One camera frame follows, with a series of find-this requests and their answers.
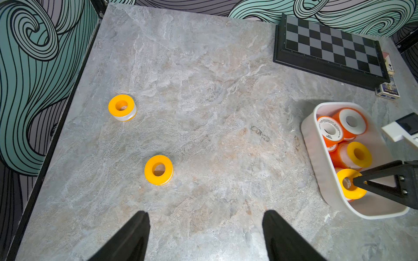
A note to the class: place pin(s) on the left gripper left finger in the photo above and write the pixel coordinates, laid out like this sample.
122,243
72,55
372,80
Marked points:
129,243

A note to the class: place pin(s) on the yellow tape roll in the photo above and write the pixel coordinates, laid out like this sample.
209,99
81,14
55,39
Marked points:
350,191
351,155
159,170

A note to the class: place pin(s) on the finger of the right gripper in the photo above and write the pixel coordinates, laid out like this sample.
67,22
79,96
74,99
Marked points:
396,181

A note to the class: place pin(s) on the white storage tray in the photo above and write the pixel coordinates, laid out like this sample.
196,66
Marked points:
371,206

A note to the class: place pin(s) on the black grey chessboard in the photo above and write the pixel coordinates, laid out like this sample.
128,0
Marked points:
330,53

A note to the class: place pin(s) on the orange tape roll front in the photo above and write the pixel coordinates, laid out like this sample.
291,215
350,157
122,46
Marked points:
331,132

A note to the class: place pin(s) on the small colourful card box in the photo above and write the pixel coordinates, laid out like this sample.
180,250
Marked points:
388,90

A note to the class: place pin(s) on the orange tape roll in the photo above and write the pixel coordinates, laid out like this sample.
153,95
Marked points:
352,122
122,107
331,132

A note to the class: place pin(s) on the yellow tape roll front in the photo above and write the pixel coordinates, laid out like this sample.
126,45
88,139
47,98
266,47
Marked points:
350,191

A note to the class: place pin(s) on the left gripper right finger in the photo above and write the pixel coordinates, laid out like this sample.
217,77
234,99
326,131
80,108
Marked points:
283,243

